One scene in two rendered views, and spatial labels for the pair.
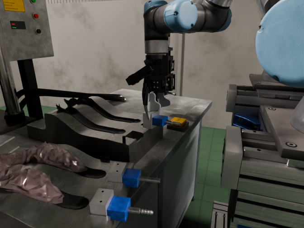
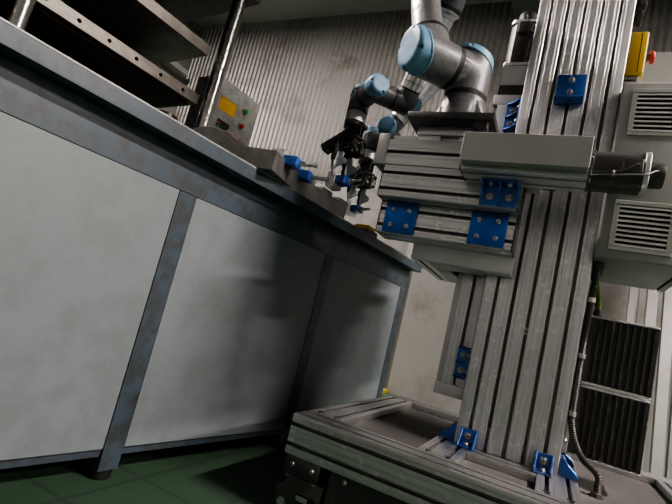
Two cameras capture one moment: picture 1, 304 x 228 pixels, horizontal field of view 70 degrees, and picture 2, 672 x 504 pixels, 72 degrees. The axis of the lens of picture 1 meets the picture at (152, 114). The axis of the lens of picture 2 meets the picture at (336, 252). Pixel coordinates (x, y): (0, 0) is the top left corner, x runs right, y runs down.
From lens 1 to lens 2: 1.15 m
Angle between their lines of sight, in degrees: 29
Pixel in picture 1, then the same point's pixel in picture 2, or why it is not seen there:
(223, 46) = not seen: hidden behind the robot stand
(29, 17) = (235, 124)
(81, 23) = not seen: hidden behind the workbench
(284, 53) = (405, 51)
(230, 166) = (382, 144)
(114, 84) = not seen: hidden behind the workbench
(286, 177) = (416, 147)
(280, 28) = (405, 42)
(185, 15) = (378, 82)
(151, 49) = (350, 115)
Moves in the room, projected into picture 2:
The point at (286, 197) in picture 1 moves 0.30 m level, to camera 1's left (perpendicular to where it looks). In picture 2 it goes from (416, 162) to (307, 141)
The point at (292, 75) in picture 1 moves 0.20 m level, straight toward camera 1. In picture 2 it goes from (407, 59) to (364, 9)
